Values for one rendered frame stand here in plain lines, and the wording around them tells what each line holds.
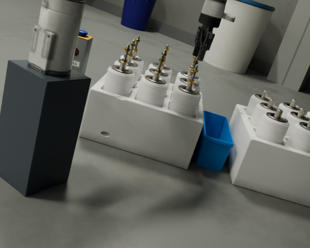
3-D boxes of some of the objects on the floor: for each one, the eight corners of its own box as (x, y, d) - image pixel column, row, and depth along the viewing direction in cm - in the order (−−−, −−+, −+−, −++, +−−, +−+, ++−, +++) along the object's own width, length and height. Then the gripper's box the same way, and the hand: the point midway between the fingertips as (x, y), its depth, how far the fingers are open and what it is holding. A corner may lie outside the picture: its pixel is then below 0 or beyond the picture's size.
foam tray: (187, 170, 131) (203, 123, 125) (78, 137, 131) (90, 88, 125) (189, 130, 168) (201, 92, 161) (104, 104, 168) (113, 65, 161)
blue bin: (223, 174, 136) (234, 144, 132) (193, 165, 136) (204, 136, 132) (217, 142, 164) (227, 117, 160) (193, 135, 164) (202, 109, 160)
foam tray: (339, 216, 132) (363, 172, 126) (232, 184, 131) (251, 138, 125) (306, 166, 168) (324, 130, 162) (222, 140, 167) (236, 103, 161)
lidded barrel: (259, 75, 356) (284, 11, 335) (234, 76, 318) (261, 3, 297) (215, 57, 382) (236, -4, 361) (188, 55, 344) (210, -13, 323)
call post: (69, 123, 139) (87, 40, 128) (50, 117, 139) (68, 34, 128) (75, 117, 146) (93, 38, 135) (57, 111, 146) (74, 32, 135)
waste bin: (157, 33, 420) (169, -10, 404) (143, 33, 388) (156, -13, 372) (126, 22, 432) (137, -20, 416) (110, 21, 400) (121, -24, 383)
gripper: (196, 8, 138) (183, 50, 143) (207, 13, 124) (192, 60, 130) (215, 13, 140) (201, 55, 145) (228, 19, 126) (212, 66, 131)
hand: (198, 54), depth 137 cm, fingers open, 6 cm apart
